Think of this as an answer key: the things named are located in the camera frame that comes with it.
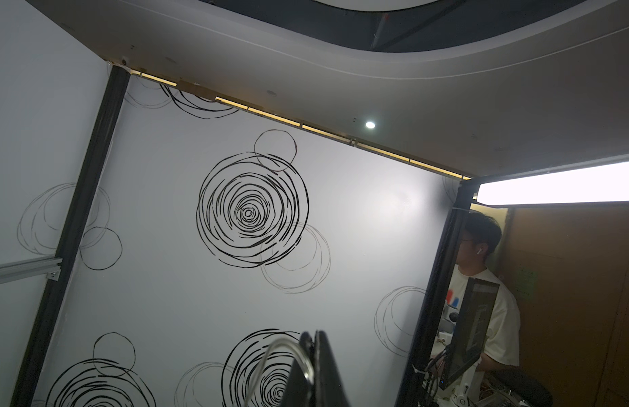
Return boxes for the person in white shirt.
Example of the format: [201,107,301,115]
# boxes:
[441,210,555,407]

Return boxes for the aluminium wall rail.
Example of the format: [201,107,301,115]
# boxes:
[0,256,62,285]

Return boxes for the black corner frame post right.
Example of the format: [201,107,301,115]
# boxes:
[10,66,131,406]

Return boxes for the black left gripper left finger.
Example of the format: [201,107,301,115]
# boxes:
[279,332,314,407]

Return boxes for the bright light panel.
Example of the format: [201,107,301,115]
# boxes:
[477,161,629,207]

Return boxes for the black computer monitor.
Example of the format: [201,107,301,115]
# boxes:
[439,277,499,390]

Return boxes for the string lights with rattan balls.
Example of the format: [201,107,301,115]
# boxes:
[243,337,315,406]

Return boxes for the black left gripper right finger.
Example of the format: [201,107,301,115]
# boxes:
[314,331,350,407]

